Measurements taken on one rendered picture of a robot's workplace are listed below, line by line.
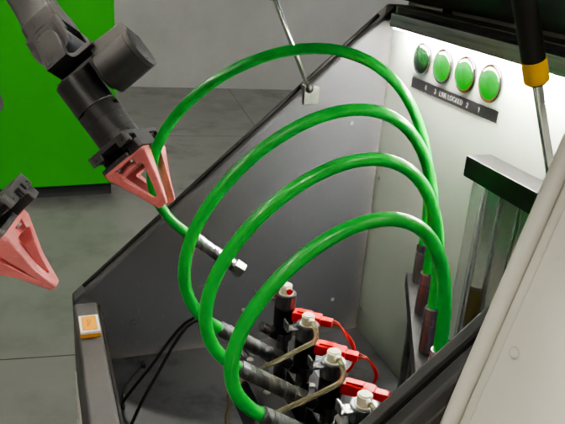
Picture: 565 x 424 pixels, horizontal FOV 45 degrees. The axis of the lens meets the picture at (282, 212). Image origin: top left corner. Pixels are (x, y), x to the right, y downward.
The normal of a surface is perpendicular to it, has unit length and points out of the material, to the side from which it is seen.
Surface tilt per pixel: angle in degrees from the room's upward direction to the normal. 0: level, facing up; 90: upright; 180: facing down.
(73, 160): 90
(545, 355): 76
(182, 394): 0
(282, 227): 90
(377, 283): 90
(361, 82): 90
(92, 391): 0
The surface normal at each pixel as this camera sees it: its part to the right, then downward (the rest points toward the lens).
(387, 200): -0.94, 0.07
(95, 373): 0.07, -0.93
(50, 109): 0.36, 0.37
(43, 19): -0.35, -0.27
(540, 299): -0.90, -0.16
